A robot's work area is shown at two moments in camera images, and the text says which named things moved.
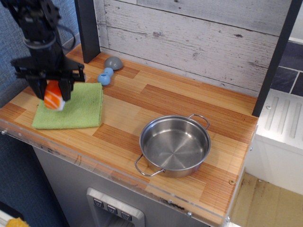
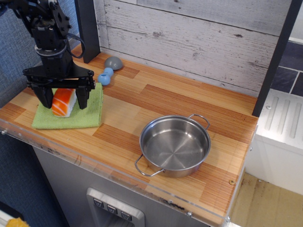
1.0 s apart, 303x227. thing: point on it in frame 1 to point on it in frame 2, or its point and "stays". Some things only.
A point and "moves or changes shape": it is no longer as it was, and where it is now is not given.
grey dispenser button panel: x=105 y=211 stays
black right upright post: x=285 y=32 stays
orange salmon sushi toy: x=53 y=97 moves or changes shape
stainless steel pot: x=175 y=145 stays
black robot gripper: x=47 y=62 to x=59 y=71
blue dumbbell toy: x=104 y=78 stays
